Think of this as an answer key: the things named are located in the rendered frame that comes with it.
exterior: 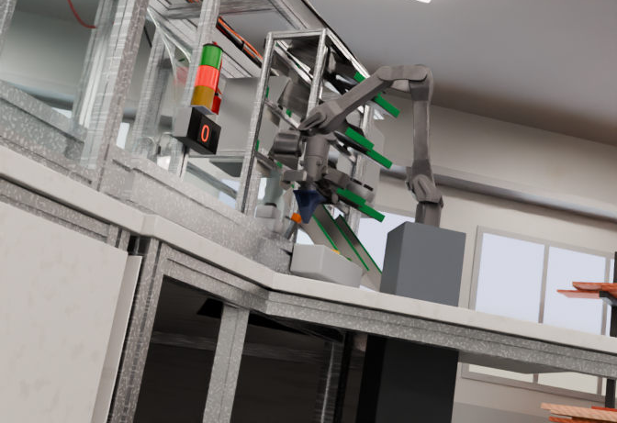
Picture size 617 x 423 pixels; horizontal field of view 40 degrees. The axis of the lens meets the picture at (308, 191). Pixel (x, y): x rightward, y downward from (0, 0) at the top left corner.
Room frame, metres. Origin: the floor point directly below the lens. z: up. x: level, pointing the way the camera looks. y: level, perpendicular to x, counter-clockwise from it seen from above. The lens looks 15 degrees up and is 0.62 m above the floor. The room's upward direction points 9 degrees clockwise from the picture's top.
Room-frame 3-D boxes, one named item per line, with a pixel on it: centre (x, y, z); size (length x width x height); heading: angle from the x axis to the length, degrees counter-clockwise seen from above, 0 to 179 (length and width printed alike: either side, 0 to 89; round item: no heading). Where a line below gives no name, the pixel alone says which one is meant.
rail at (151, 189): (1.62, 0.08, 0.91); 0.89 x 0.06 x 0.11; 152
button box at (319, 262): (1.76, -0.07, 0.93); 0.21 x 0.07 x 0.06; 152
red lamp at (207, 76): (1.82, 0.28, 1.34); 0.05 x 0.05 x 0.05
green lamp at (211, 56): (1.82, 0.28, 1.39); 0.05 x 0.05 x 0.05
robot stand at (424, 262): (1.82, -0.27, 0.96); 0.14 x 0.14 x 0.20; 9
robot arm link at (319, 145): (1.89, 0.00, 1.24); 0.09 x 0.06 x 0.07; 75
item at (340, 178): (1.87, -0.06, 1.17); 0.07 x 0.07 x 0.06; 64
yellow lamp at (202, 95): (1.82, 0.28, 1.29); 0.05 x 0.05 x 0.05
